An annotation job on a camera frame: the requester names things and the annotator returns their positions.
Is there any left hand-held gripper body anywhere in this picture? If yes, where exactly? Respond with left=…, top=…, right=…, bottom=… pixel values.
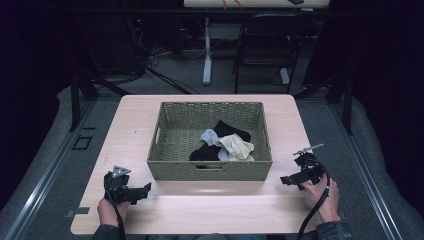
left=103, top=165, right=141, bottom=205

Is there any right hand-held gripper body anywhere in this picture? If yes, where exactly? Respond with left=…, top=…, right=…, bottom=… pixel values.
left=292, top=143, right=326, bottom=186

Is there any green woven basket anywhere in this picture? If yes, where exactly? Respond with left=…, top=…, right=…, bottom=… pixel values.
left=147, top=101, right=274, bottom=182

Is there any cream sock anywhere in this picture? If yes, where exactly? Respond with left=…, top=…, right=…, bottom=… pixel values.
left=217, top=133, right=256, bottom=163

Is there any black sock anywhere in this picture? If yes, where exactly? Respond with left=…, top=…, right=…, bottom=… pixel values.
left=189, top=119, right=252, bottom=163

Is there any grey sock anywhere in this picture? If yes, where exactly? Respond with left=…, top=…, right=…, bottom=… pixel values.
left=199, top=128, right=231, bottom=162

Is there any person's left hand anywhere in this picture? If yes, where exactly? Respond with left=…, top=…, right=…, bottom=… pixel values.
left=96, top=196, right=132, bottom=228

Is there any person's right hand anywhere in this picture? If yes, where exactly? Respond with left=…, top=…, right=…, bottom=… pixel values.
left=300, top=177, right=341, bottom=224

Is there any grey tape strip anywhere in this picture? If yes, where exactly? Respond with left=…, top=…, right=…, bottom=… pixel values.
left=64, top=206, right=91, bottom=218

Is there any black metal stand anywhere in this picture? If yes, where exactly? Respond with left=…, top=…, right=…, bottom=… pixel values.
left=68, top=68, right=131, bottom=132
left=293, top=71, right=355, bottom=136

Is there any white desk leg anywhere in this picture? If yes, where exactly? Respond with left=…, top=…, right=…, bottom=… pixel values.
left=202, top=16, right=214, bottom=86
left=279, top=67, right=291, bottom=86

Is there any black folding chair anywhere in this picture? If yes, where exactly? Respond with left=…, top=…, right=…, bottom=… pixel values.
left=232, top=13, right=315, bottom=95

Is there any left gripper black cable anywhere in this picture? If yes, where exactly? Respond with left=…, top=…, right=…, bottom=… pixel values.
left=104, top=182, right=127, bottom=240

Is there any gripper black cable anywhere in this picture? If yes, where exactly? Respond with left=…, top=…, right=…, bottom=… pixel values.
left=104, top=182, right=127, bottom=240
left=297, top=158, right=332, bottom=240

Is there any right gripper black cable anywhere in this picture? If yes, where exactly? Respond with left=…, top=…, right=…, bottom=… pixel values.
left=297, top=158, right=332, bottom=240

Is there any metal floor rail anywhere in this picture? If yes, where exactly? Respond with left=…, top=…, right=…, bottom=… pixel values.
left=329, top=103, right=404, bottom=240
left=3, top=99, right=98, bottom=240

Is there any bundle of floor cables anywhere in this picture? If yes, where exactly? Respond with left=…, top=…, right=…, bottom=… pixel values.
left=123, top=16, right=201, bottom=96

